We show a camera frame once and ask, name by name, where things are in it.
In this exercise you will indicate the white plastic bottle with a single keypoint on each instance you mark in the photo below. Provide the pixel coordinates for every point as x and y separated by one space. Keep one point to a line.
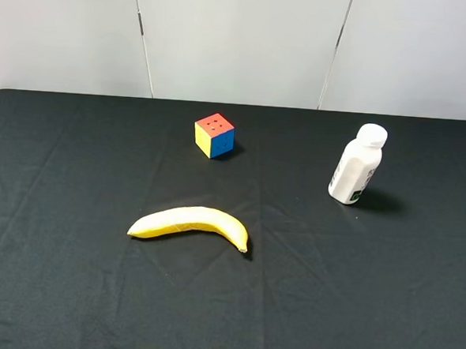
359 161

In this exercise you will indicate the black tablecloth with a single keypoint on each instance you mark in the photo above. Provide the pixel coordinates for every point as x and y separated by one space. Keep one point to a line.
76 171

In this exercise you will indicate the colourful puzzle cube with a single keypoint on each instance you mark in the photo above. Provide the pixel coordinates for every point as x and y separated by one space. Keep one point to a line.
214 135

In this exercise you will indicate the yellow banana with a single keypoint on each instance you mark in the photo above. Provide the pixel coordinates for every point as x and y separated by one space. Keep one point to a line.
195 218

